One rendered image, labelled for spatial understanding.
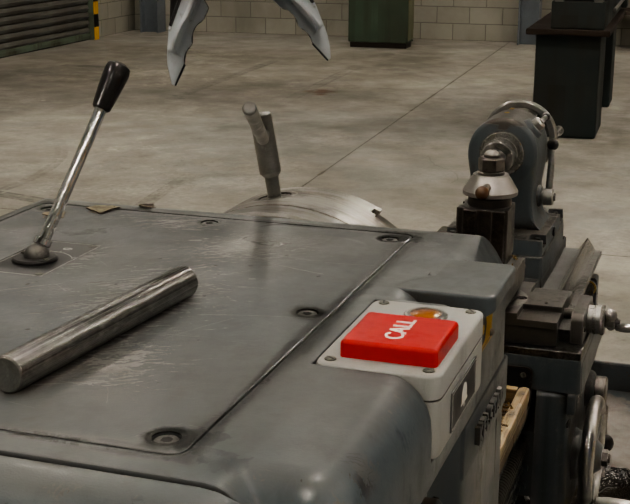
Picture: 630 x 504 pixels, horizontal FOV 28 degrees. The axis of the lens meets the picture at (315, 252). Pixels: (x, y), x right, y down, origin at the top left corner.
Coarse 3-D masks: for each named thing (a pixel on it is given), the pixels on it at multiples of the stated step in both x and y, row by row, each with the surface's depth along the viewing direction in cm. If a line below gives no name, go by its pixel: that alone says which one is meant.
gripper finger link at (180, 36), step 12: (192, 0) 116; (204, 0) 119; (180, 12) 118; (192, 12) 118; (204, 12) 118; (180, 24) 114; (192, 24) 119; (168, 36) 119; (180, 36) 117; (192, 36) 119; (168, 48) 119; (180, 48) 119; (168, 60) 119; (180, 60) 119; (180, 72) 119
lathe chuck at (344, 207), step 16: (288, 192) 128; (304, 192) 127; (320, 192) 128; (336, 192) 128; (240, 208) 123; (304, 208) 121; (320, 208) 122; (336, 208) 123; (352, 208) 125; (368, 208) 126; (368, 224) 122; (384, 224) 125
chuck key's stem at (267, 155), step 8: (264, 112) 124; (264, 120) 124; (272, 128) 125; (272, 136) 125; (256, 144) 125; (272, 144) 125; (256, 152) 125; (264, 152) 125; (272, 152) 125; (264, 160) 125; (272, 160) 125; (264, 168) 125; (272, 168) 125; (280, 168) 126; (264, 176) 126; (272, 176) 126; (272, 184) 126; (272, 192) 126; (280, 192) 126
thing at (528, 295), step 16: (528, 288) 187; (544, 288) 190; (512, 304) 180; (528, 304) 180; (544, 304) 180; (560, 304) 180; (576, 304) 180; (592, 304) 185; (512, 320) 176; (528, 320) 175; (544, 320) 175; (560, 320) 178; (576, 320) 176; (512, 336) 177; (528, 336) 176; (544, 336) 176; (560, 336) 178; (576, 336) 176
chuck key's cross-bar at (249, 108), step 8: (248, 104) 101; (248, 112) 101; (256, 112) 102; (248, 120) 105; (256, 120) 105; (256, 128) 109; (264, 128) 113; (256, 136) 115; (264, 136) 116; (264, 144) 120
